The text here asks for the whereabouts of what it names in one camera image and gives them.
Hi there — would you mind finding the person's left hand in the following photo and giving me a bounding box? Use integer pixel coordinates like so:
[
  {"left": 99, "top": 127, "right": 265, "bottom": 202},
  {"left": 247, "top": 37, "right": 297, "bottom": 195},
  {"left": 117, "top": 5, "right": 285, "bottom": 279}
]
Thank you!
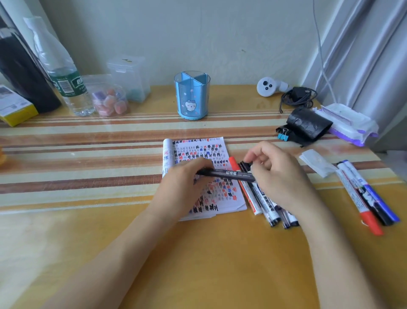
[{"left": 152, "top": 158, "right": 215, "bottom": 221}]

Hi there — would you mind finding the person's right hand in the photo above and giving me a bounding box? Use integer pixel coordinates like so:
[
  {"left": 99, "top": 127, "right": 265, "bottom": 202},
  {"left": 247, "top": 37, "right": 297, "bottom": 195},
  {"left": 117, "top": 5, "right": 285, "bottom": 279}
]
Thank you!
[{"left": 243, "top": 141, "right": 319, "bottom": 221}]

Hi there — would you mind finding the black marker pen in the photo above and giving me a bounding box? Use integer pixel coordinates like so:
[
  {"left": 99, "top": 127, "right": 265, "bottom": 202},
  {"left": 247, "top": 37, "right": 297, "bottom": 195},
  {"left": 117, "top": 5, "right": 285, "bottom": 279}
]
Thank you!
[{"left": 195, "top": 168, "right": 257, "bottom": 183}]

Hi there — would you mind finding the person's left forearm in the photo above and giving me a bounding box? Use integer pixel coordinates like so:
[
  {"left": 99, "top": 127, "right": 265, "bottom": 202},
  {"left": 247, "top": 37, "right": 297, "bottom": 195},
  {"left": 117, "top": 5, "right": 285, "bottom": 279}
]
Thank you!
[{"left": 41, "top": 204, "right": 180, "bottom": 309}]

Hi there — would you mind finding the person's right forearm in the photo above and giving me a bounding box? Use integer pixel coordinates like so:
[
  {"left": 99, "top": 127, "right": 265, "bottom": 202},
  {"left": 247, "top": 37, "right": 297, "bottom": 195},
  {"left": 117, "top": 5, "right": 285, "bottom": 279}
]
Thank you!
[{"left": 296, "top": 191, "right": 383, "bottom": 309}]

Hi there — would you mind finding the paper pad with coloured marks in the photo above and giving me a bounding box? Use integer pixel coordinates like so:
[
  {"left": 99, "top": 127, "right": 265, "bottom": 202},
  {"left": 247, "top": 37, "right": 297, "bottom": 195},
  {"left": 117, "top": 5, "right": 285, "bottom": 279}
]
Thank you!
[{"left": 162, "top": 137, "right": 248, "bottom": 222}]

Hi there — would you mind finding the red cap white marker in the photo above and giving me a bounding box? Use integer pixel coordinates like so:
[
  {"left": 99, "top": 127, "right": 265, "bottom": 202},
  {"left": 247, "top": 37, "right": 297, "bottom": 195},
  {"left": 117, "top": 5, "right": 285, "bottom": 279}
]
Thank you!
[
  {"left": 229, "top": 156, "right": 263, "bottom": 216},
  {"left": 336, "top": 169, "right": 385, "bottom": 236}
]

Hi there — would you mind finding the black cap white marker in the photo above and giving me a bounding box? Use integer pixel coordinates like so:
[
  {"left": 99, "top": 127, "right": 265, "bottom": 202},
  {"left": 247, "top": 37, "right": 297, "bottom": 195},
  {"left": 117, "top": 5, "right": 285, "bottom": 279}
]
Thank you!
[
  {"left": 276, "top": 205, "right": 300, "bottom": 230},
  {"left": 350, "top": 178, "right": 394, "bottom": 226},
  {"left": 238, "top": 161, "right": 282, "bottom": 227}
]

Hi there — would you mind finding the blue pen holder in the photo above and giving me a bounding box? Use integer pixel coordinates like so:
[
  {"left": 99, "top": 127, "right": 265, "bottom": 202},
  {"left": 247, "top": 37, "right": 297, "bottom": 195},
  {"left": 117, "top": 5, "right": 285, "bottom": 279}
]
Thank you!
[{"left": 174, "top": 71, "right": 211, "bottom": 121}]

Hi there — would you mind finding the blue binder clip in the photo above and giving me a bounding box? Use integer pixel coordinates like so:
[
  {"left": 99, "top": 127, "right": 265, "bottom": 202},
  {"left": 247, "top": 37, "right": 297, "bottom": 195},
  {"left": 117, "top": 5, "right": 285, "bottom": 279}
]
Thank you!
[{"left": 277, "top": 127, "right": 295, "bottom": 141}]

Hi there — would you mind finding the white paper scrap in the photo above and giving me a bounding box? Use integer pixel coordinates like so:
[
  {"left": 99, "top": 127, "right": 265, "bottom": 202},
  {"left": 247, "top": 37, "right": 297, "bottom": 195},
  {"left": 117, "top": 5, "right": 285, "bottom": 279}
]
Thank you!
[{"left": 298, "top": 149, "right": 338, "bottom": 178}]

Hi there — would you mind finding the white handheld controller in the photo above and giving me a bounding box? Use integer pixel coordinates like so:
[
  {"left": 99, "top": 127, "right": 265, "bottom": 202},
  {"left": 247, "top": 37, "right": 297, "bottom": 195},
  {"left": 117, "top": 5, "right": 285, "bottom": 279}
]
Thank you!
[{"left": 256, "top": 77, "right": 289, "bottom": 97}]

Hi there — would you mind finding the black plastic bag roll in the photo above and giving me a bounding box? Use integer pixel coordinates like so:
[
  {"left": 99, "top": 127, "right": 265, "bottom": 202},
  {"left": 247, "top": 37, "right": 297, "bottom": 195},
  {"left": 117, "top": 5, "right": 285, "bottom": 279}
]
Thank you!
[{"left": 276, "top": 107, "right": 334, "bottom": 148}]

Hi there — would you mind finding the striped table cloth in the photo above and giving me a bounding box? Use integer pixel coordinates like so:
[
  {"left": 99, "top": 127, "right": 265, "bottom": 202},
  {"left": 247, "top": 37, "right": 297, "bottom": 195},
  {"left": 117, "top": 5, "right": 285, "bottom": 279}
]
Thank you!
[{"left": 0, "top": 109, "right": 396, "bottom": 214}]

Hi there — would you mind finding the clear jar of coloured erasers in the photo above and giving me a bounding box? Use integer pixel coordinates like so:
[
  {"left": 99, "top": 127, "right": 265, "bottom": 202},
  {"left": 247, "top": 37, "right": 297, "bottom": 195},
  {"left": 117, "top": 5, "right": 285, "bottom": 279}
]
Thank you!
[{"left": 83, "top": 74, "right": 130, "bottom": 118}]

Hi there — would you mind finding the clear plastic box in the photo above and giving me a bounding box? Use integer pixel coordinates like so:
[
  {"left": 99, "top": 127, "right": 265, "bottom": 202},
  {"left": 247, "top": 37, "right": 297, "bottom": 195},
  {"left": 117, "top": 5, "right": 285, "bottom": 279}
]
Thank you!
[{"left": 107, "top": 55, "right": 151, "bottom": 103}]

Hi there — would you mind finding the wet wipes pack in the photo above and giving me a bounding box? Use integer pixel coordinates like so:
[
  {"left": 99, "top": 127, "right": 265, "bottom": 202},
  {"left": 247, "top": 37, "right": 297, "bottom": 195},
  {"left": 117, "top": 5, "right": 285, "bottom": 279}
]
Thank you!
[{"left": 313, "top": 103, "right": 380, "bottom": 147}]

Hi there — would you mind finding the blue cap white marker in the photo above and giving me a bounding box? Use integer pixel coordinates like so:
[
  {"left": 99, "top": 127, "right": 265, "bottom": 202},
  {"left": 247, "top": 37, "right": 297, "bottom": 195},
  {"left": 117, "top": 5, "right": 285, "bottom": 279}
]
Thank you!
[{"left": 337, "top": 160, "right": 401, "bottom": 223}]

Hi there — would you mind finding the clear water bottle green label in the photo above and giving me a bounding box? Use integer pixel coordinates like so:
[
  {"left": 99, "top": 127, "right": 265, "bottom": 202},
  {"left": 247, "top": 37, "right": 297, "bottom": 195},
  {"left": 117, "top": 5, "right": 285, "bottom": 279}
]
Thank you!
[{"left": 24, "top": 16, "right": 96, "bottom": 117}]

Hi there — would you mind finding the yellow and white box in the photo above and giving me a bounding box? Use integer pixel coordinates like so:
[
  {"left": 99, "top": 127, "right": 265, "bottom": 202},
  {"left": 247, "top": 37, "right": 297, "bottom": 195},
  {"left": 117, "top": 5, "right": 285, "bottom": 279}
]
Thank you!
[{"left": 0, "top": 84, "right": 39, "bottom": 127}]

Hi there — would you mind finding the grey curtain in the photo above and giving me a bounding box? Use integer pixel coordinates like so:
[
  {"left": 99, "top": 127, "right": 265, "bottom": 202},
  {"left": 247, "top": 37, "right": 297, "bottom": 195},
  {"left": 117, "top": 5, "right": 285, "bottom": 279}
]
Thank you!
[{"left": 300, "top": 0, "right": 407, "bottom": 154}]

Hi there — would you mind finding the black charger with cable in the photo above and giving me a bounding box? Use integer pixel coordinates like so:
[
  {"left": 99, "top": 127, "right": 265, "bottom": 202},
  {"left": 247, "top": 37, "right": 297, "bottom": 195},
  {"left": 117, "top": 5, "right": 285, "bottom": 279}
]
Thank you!
[{"left": 279, "top": 86, "right": 318, "bottom": 114}]

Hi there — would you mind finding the white cable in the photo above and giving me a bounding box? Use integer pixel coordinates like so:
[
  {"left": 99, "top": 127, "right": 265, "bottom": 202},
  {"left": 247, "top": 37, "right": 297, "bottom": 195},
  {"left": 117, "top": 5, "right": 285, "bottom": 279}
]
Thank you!
[{"left": 312, "top": 0, "right": 338, "bottom": 104}]

